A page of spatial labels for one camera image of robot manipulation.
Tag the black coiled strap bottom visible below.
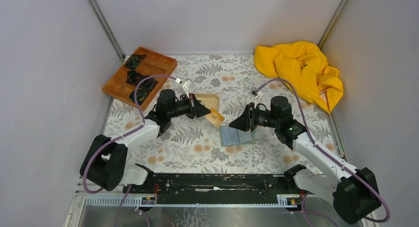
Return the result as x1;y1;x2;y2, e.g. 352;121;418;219
128;89;147;105

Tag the black coiled strap middle left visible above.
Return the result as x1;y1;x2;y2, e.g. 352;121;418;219
126;71;142;87

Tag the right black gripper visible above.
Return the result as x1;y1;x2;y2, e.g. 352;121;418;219
229;102;280;132

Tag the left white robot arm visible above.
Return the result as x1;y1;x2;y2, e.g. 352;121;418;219
80;89;211;194

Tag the orange compartment tray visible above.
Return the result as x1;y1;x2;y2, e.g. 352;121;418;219
102;47;177;110

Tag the green card holder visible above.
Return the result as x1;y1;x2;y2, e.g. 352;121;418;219
219;126;256;147

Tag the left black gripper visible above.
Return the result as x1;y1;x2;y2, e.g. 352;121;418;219
167;93;211;120

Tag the black coiled strap top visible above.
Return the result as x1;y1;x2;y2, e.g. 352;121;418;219
124;54;147;71

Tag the black coiled strap middle right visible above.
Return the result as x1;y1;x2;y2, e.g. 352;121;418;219
138;75;159;91

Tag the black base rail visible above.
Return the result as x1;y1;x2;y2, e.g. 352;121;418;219
123;173;307;205

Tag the yellow cloth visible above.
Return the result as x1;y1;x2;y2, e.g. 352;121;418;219
253;41;344;113

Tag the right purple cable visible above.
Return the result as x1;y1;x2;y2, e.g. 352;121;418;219
251;78;391;227

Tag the black coiled strap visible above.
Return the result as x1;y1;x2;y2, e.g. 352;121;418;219
124;54;147;71
128;89;147;105
138;75;159;91
126;71;142;87

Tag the purple cable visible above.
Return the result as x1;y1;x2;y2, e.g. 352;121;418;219
251;78;391;227
82;75;183;227

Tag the right aluminium frame post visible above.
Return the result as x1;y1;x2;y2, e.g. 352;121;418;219
317;0;349;50

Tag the left aluminium frame post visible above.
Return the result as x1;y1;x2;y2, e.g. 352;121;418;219
87;0;125;62

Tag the aluminium frame post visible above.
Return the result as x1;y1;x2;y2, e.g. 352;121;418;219
317;0;349;50
87;0;125;62

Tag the beige oval tray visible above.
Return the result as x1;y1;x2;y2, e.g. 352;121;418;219
194;93;220;111

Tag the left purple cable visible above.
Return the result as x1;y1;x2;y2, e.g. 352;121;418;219
82;75;183;227

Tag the floral table mat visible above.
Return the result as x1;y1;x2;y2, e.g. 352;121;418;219
104;55;336;174

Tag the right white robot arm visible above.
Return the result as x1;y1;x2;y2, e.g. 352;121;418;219
229;96;382;225

